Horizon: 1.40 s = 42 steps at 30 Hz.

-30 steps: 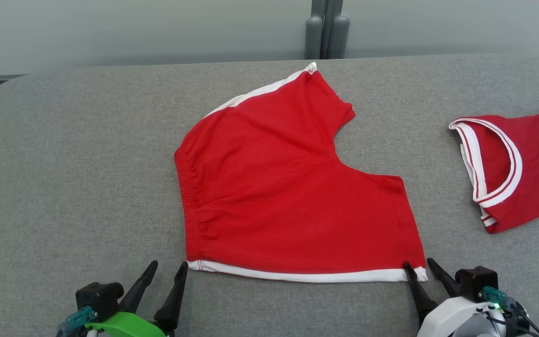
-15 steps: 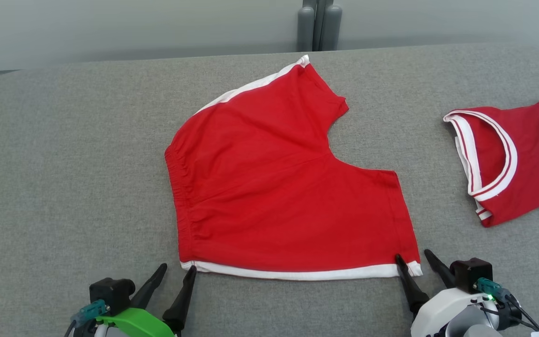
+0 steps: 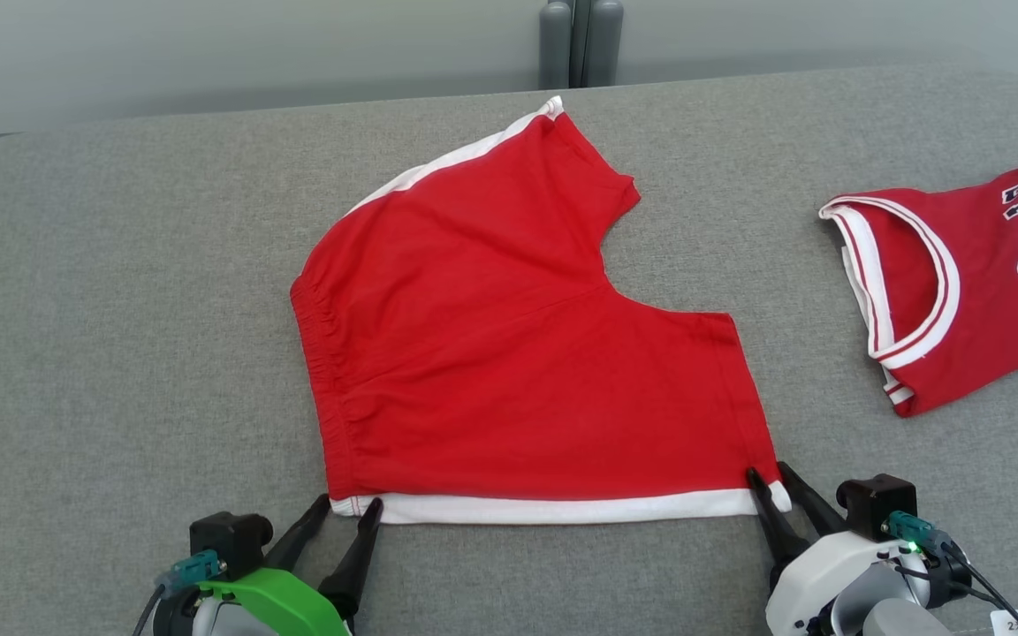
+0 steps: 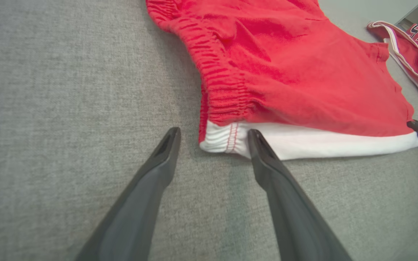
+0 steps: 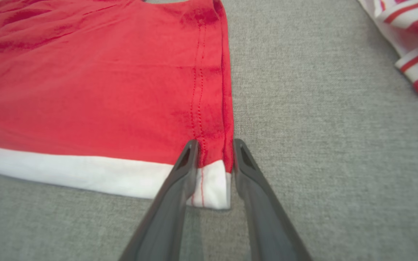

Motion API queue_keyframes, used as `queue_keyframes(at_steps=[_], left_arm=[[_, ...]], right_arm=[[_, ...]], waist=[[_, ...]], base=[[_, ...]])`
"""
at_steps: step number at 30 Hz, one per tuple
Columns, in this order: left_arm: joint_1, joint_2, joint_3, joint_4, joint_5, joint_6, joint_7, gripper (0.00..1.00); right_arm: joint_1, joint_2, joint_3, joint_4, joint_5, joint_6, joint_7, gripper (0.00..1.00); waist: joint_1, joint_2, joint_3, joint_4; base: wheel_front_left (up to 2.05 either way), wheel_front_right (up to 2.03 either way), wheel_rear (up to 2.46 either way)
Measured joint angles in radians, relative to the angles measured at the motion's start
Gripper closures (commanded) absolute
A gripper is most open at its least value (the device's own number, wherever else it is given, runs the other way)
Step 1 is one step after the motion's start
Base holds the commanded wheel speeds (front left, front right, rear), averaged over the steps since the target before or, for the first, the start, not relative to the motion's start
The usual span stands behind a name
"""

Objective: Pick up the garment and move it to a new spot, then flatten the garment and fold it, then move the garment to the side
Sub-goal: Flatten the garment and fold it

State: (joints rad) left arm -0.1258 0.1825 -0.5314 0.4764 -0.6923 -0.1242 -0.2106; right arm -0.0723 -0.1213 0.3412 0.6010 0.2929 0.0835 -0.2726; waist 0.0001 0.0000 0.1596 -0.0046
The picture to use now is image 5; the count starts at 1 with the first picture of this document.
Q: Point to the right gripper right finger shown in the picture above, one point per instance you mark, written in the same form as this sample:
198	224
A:
267	224

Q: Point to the red white striped garment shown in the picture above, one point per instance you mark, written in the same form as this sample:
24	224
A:
412	21

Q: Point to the red jersey black number print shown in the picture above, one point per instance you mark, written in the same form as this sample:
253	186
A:
85	90

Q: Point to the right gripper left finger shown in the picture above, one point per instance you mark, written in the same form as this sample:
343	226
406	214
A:
165	217

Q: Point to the grey fabric sofa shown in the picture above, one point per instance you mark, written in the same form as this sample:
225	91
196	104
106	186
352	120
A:
321	145

